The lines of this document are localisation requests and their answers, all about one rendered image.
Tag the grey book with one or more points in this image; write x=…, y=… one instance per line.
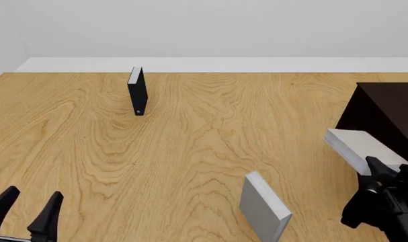
x=262, y=210

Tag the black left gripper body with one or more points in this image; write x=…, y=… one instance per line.
x=8, y=238

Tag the black standing book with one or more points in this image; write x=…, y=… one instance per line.
x=138, y=95

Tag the dark wooden cabinet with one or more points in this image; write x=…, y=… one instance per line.
x=388, y=108

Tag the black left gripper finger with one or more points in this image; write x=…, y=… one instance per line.
x=46, y=218
x=1, y=209

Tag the white book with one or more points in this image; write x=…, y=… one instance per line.
x=358, y=146

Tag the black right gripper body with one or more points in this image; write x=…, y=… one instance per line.
x=375, y=204

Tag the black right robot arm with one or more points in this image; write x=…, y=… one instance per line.
x=405, y=228

